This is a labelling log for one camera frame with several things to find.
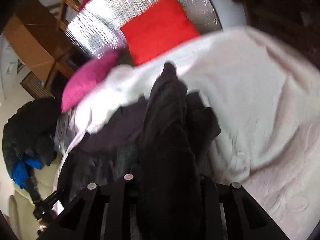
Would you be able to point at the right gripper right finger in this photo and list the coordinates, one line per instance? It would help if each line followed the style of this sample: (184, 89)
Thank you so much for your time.
(230, 212)

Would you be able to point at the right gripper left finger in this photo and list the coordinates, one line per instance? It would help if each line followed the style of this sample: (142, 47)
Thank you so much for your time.
(101, 212)

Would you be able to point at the black quilted jacket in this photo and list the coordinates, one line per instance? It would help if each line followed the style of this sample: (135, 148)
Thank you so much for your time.
(160, 140)

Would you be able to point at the blue jacket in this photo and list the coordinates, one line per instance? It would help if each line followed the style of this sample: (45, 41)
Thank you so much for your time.
(20, 172)

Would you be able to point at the black coat pile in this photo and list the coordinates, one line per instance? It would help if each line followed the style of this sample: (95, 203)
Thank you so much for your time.
(30, 133)

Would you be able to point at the grey folded garment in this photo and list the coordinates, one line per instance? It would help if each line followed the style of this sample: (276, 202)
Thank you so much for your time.
(64, 133)

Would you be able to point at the white pink bed blanket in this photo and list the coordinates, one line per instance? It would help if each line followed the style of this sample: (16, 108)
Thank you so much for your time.
(266, 98)

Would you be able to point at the pink pillow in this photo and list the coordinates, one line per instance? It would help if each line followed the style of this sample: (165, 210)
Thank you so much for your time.
(87, 77)

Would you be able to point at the brown wooden pillar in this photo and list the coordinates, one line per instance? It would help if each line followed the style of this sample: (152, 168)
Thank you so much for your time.
(31, 32)

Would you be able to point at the silver foil insulation board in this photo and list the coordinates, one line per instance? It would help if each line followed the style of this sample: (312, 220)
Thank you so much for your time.
(96, 28)

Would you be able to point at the red square pillow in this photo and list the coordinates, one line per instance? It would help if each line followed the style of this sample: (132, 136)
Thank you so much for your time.
(162, 27)

